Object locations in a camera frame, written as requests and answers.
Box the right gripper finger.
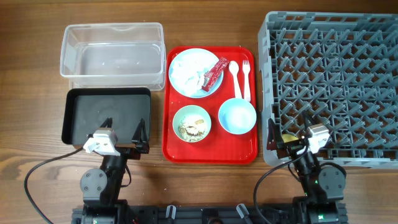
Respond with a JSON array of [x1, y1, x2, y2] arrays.
[[267, 118, 284, 151], [302, 111, 316, 128]]

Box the light blue bowl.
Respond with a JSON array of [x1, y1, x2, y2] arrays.
[[218, 98, 257, 135]]

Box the rice and peanut leftovers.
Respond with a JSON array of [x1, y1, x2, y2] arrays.
[[178, 114, 208, 142]]

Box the green bowl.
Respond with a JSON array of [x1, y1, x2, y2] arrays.
[[172, 105, 211, 143]]

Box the white tissue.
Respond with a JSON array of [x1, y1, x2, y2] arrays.
[[170, 54, 207, 96]]

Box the light blue plate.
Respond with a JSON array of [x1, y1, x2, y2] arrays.
[[169, 48, 223, 98]]

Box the white plastic spoon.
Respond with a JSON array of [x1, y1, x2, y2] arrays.
[[228, 61, 243, 98]]

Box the red snack wrapper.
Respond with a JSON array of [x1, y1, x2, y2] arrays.
[[201, 57, 229, 92]]

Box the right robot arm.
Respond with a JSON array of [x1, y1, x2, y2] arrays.
[[267, 111, 348, 224]]

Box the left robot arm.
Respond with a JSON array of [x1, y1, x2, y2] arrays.
[[72, 118, 149, 224]]

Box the grey dishwasher rack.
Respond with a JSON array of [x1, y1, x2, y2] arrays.
[[257, 11, 397, 169]]

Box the yellow cup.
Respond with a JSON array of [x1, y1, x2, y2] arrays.
[[281, 134, 298, 143]]

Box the black plastic tray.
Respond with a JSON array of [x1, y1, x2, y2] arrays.
[[62, 88, 151, 145]]

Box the clear plastic bin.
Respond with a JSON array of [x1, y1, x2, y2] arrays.
[[60, 22, 166, 91]]

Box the pink plastic fork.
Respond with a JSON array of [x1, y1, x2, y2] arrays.
[[242, 60, 251, 102]]

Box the red serving tray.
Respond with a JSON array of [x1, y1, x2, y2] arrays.
[[162, 46, 259, 165]]

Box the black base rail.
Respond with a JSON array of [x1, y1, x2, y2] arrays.
[[71, 203, 347, 224]]

